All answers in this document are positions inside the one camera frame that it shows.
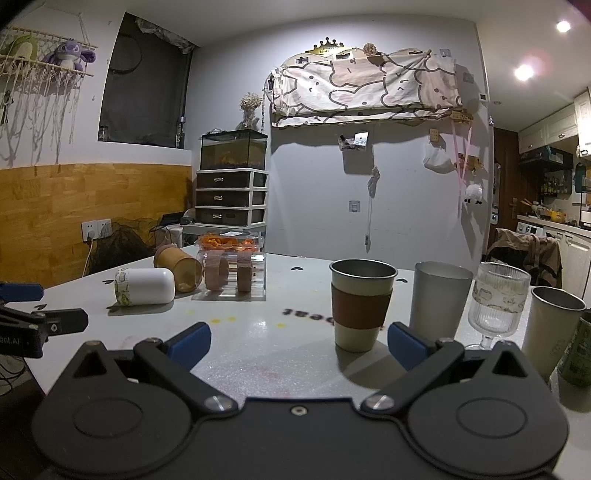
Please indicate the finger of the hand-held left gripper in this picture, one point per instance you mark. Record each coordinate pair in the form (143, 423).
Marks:
(64, 319)
(23, 291)

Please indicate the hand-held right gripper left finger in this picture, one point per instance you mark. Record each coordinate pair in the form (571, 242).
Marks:
(191, 344)

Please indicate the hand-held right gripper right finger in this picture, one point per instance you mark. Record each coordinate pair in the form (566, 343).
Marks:
(406, 346)

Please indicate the white cup with floral band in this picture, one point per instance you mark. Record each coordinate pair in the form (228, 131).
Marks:
(147, 286)

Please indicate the steel cup with brown sleeve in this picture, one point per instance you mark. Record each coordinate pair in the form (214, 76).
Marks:
(362, 309)

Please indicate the amber translucent cup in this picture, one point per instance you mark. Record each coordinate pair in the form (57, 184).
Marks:
(178, 267)

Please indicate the white steel cup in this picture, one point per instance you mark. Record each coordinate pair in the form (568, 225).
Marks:
(547, 332)

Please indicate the green patterned cup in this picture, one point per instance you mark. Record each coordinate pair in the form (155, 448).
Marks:
(577, 355)

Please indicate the plain grey tumbler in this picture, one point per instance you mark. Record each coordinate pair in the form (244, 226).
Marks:
(436, 304)

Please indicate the black mesh net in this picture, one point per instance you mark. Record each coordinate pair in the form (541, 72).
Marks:
(120, 249)

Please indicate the clear acrylic box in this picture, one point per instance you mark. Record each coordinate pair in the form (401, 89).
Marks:
(258, 277)

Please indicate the ribbed glass goblet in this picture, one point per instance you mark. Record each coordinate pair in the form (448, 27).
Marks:
(496, 300)

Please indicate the clear tub of orange snacks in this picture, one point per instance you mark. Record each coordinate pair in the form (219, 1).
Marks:
(226, 242)

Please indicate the white plastic drawer unit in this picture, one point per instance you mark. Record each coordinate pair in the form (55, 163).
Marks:
(231, 198)

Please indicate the chair draped with clothes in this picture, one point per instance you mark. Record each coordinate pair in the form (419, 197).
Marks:
(526, 254)

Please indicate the white plush sheep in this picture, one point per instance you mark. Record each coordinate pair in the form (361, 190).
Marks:
(473, 194)

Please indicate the white washing machine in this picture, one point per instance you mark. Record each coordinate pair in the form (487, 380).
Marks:
(533, 229)

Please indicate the white hanging pouch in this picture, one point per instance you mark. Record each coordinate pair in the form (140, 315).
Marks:
(437, 157)

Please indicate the brown wooden door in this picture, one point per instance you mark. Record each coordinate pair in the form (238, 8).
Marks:
(505, 175)

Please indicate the glass fish tank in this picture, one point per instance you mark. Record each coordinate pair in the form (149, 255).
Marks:
(233, 150)

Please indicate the white macrame hanging shelf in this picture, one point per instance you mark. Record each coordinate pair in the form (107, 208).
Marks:
(41, 92)

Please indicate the dark bottle on sill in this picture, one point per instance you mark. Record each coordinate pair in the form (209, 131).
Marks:
(181, 134)

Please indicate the dark window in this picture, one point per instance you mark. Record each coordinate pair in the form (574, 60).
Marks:
(143, 87)

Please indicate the vase of dried flowers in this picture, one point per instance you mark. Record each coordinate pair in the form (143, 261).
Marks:
(250, 108)

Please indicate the purple plush toy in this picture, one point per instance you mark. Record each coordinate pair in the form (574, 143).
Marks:
(69, 53)

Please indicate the green plush toy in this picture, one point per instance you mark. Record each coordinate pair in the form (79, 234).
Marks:
(18, 46)

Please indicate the printed cartoon cloth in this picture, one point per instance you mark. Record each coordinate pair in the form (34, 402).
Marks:
(364, 87)

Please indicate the white kitchen cabinets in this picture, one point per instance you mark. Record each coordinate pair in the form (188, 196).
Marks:
(549, 124)

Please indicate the round ceiling light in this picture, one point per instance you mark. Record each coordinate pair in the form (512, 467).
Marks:
(563, 26)
(524, 72)

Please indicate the gold crown decoration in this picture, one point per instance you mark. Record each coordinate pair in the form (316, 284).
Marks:
(328, 47)

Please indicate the white wall socket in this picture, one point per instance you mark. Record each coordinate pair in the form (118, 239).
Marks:
(97, 229)

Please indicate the small square wall hook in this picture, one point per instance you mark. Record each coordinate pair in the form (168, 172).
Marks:
(354, 206)

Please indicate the clear wall holder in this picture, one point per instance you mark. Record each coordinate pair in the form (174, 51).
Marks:
(354, 141)

